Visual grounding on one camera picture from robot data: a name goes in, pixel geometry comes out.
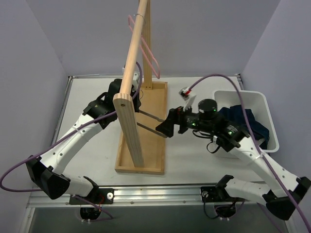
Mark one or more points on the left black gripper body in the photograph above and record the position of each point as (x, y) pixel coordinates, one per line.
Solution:
(136, 104)

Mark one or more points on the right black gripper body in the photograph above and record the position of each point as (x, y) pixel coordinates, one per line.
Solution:
(177, 119)

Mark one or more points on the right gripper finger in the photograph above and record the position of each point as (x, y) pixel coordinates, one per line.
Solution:
(166, 129)
(172, 119)

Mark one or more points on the dark hanger with metal hook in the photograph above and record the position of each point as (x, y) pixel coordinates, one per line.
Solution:
(148, 122)

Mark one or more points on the pink hanger with metal hook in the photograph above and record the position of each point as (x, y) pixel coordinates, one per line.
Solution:
(156, 73)

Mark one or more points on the dark blue denim garment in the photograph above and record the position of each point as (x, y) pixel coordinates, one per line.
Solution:
(235, 114)

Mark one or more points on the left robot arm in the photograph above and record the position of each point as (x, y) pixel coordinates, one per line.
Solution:
(46, 170)

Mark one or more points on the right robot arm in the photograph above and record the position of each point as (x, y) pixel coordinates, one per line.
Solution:
(281, 191)

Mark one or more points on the wooden clothes rack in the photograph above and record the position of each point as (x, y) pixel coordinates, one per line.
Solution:
(140, 151)

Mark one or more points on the white plastic basket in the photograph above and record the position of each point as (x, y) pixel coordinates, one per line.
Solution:
(255, 101)

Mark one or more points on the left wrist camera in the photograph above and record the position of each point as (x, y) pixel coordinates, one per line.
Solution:
(135, 79)

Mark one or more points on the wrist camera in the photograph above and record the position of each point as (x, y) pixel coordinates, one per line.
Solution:
(188, 96)
(135, 79)

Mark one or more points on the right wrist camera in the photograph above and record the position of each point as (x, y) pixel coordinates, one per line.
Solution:
(188, 96)

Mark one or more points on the aluminium mounting rail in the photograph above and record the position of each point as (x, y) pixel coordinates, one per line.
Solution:
(128, 196)

